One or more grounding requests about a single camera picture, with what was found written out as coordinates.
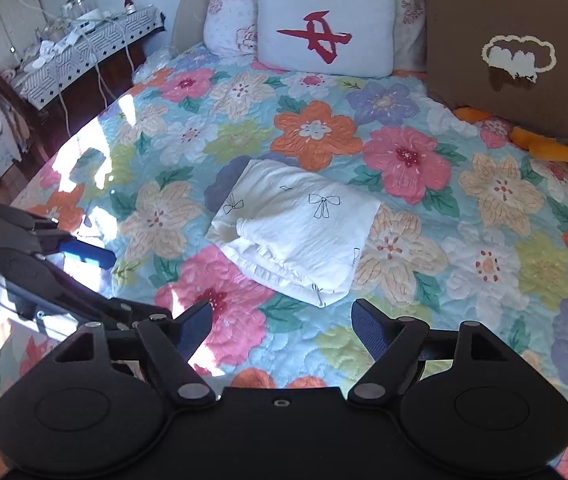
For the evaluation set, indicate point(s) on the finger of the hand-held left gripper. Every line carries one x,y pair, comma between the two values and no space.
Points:
134,310
89,256

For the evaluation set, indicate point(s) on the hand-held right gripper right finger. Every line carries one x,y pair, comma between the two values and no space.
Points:
369,330

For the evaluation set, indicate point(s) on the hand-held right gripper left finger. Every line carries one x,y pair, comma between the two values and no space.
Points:
195,329

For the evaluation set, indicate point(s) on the white bow print garment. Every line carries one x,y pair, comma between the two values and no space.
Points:
299,230

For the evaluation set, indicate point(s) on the wooden chair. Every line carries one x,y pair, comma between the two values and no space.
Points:
11,110

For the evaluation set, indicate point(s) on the wooden side table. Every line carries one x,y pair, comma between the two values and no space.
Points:
114,65

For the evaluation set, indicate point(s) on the side table with patterned cloth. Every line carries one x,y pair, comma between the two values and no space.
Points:
79,55

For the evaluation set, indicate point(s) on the floral quilt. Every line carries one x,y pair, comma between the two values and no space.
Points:
314,125

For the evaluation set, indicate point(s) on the glass jar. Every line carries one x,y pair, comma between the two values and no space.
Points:
80,6

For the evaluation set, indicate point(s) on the orange white black plush toy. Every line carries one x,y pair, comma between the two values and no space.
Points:
549,150

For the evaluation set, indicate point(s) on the pink patterned pillow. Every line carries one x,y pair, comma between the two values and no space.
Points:
229,5

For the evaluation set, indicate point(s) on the pale blue red-symbol cushion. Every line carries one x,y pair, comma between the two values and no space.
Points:
289,15

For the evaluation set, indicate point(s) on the brown embroidered pillow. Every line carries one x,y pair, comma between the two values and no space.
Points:
514,10

